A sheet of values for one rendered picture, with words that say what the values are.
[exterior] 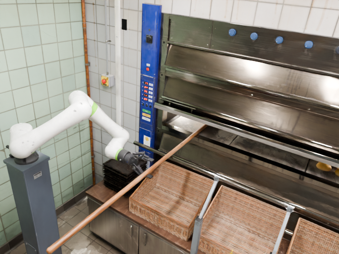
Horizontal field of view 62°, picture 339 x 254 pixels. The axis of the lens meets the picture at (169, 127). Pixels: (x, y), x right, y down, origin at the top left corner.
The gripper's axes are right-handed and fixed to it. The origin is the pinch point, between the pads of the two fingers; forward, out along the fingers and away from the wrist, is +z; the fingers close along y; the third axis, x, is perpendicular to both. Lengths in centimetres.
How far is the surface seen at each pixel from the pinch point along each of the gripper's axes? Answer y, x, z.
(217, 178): 2.5, -21.8, 39.3
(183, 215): 60, -32, 13
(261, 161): 2, -60, 58
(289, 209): 3, -22, 86
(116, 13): -86, -58, -81
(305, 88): -59, -60, 72
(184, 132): 1, -61, -9
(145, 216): 57, -10, -10
